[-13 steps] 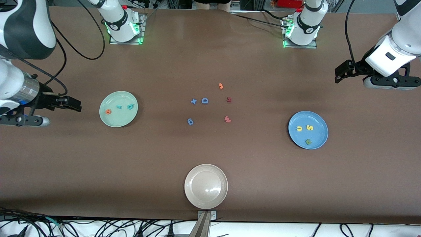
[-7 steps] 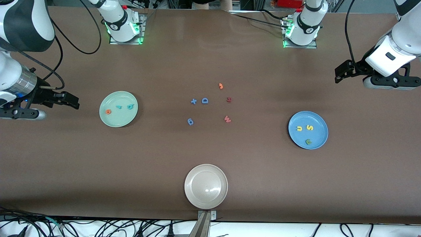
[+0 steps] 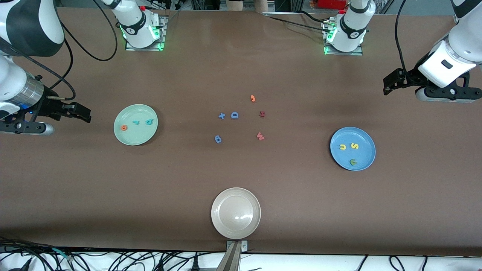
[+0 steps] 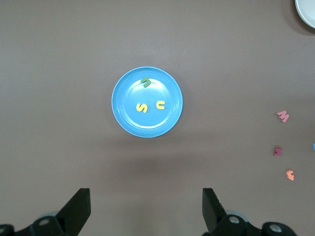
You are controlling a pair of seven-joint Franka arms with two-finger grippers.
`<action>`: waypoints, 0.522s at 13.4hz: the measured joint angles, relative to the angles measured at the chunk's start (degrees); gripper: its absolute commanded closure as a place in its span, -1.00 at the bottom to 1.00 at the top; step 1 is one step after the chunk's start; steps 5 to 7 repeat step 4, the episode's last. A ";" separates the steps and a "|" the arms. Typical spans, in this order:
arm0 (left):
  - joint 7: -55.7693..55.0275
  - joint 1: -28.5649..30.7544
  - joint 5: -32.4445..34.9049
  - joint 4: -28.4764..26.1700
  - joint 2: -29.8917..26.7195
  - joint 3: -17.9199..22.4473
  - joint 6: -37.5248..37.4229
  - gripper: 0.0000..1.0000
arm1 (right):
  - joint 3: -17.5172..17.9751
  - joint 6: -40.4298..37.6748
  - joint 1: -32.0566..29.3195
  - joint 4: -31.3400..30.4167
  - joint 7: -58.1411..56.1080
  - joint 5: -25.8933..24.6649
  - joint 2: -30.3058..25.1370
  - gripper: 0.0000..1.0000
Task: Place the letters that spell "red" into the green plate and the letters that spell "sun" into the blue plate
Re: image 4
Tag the orange digit three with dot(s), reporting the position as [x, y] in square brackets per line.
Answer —
[291, 175]

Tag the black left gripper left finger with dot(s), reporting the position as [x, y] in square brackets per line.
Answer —
[73, 214]

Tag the maroon letter m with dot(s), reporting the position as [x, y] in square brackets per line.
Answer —
[277, 151]

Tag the beige plate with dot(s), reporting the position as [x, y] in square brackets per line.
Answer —
[307, 11]

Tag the yellow letter s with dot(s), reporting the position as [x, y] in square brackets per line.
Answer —
[141, 108]

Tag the green letter n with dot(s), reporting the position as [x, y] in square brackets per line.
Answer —
[146, 83]

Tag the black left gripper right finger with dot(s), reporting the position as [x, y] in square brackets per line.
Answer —
[214, 216]

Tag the yellow letter u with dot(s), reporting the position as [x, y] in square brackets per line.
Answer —
[160, 106]

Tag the blue plate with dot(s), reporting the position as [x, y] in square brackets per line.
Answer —
[130, 123]

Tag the pink letter w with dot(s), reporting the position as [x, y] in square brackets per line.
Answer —
[283, 116]

